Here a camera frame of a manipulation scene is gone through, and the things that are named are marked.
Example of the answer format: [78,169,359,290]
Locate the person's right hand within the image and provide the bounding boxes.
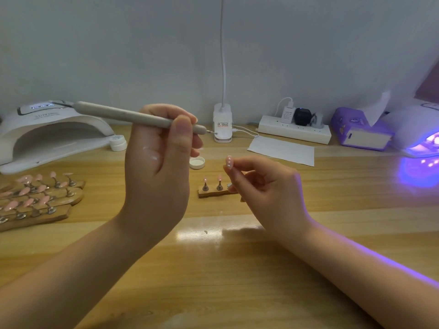
[223,156,315,249]

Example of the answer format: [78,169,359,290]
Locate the person's left hand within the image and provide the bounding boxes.
[118,104,204,249]

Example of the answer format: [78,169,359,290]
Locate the wooden nail holder strip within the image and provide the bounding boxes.
[198,175,240,199]

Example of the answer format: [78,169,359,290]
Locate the grey dotting pen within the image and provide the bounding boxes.
[49,100,208,136]

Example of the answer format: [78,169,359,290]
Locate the wooden stands with pink nails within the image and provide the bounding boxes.
[0,171,86,233]

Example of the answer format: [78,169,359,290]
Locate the white nail lamp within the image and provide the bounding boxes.
[385,99,439,158]
[0,101,118,176]

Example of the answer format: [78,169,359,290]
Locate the person's left forearm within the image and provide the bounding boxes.
[0,216,166,329]

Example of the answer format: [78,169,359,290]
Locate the person's right forearm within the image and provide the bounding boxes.
[288,224,439,329]

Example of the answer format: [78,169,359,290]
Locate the white desk lamp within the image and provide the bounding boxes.
[213,0,233,143]

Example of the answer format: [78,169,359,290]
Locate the white paper sheet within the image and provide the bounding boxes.
[247,136,316,167]

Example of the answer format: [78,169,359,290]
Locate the small closed white jar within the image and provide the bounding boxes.
[109,135,128,151]

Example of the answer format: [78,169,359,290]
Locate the white power strip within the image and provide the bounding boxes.
[257,115,332,145]

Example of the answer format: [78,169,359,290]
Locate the white charger plug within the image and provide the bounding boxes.
[280,105,296,124]

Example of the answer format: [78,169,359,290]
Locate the black plug adapter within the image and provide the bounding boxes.
[293,108,313,127]

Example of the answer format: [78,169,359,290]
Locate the purple tissue box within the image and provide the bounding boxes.
[331,107,395,151]

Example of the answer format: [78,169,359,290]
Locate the white tissue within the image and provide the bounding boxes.
[362,90,392,127]

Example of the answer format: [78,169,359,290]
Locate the brown wooden board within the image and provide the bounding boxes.
[413,58,439,103]

